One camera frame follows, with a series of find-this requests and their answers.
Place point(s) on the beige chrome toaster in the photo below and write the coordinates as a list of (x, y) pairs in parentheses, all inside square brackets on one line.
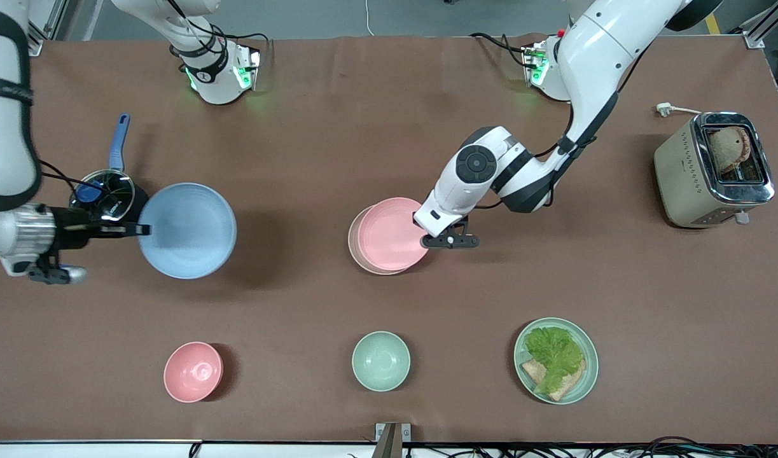
[(681, 184)]

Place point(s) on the pink bowl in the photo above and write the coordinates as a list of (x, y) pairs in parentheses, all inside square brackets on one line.
[(193, 372)]

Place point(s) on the glass lid with blue knob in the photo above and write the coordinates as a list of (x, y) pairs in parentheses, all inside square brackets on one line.
[(112, 191)]

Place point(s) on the bread slice on plate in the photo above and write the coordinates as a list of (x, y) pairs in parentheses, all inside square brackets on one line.
[(570, 385)]

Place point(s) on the aluminium frame profile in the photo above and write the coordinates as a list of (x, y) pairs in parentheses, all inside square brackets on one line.
[(767, 25), (45, 19)]

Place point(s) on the pink plate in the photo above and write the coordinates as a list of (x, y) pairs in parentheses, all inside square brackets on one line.
[(388, 235)]

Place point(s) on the blue plate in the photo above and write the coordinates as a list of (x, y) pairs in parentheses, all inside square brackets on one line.
[(188, 232)]

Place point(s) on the metal table bracket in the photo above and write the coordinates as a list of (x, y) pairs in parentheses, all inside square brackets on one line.
[(392, 439)]

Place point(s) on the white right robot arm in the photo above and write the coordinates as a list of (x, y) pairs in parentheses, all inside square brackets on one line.
[(7, 159)]

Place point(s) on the beige plate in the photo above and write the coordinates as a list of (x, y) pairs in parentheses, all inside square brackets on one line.
[(353, 245)]

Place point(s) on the green lettuce leaf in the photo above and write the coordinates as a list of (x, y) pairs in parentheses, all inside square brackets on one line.
[(554, 353)]

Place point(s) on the green bowl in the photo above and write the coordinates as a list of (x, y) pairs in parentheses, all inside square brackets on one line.
[(381, 361)]

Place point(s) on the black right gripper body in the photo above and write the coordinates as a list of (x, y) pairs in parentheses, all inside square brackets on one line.
[(72, 229)]

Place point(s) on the green plate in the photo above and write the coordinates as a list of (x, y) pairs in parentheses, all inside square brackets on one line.
[(589, 375)]

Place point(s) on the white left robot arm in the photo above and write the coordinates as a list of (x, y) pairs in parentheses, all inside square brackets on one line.
[(592, 51)]

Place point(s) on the toast slice in toaster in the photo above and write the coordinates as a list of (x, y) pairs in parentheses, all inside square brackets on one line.
[(729, 149)]

